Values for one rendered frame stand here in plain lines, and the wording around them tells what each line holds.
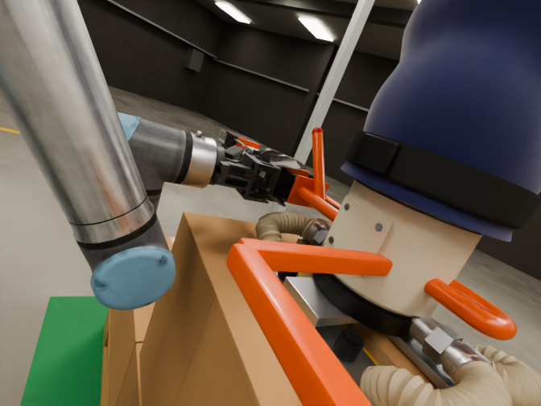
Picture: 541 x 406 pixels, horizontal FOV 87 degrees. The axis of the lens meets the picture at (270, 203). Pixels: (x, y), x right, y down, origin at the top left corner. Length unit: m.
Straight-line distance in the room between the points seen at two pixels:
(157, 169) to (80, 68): 0.20
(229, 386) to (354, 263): 0.19
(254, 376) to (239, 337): 0.05
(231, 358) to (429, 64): 0.38
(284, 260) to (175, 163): 0.27
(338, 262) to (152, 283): 0.22
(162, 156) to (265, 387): 0.33
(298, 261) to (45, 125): 0.25
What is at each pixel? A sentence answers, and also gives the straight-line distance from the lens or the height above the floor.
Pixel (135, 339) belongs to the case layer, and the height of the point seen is 0.54.
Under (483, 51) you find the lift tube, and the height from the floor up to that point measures 1.37.
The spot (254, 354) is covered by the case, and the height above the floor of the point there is 1.01.
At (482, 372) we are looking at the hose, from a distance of 0.38.
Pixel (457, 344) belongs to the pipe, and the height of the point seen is 1.09.
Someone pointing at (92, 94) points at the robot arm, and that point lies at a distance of 0.32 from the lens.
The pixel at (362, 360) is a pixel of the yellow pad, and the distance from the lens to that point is 0.39.
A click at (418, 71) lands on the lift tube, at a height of 1.34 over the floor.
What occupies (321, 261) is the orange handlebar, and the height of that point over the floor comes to 1.14.
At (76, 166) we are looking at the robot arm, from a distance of 0.32.
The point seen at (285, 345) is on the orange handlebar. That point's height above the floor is 1.14.
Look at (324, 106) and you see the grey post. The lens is 3.73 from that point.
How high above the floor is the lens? 1.25
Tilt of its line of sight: 16 degrees down
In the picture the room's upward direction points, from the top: 22 degrees clockwise
